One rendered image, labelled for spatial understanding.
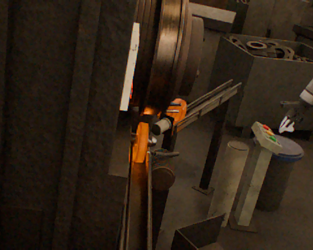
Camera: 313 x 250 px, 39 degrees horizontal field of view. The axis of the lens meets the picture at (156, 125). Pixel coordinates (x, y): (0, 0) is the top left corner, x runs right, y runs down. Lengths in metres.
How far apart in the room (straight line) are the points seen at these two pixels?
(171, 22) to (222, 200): 1.42
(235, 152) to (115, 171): 1.29
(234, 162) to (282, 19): 3.45
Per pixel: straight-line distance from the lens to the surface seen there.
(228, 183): 2.53
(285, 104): 2.40
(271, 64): 3.81
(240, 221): 2.75
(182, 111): 2.21
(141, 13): 1.43
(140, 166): 1.74
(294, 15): 5.54
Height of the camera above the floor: 1.49
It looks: 23 degrees down
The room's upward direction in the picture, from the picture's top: 12 degrees clockwise
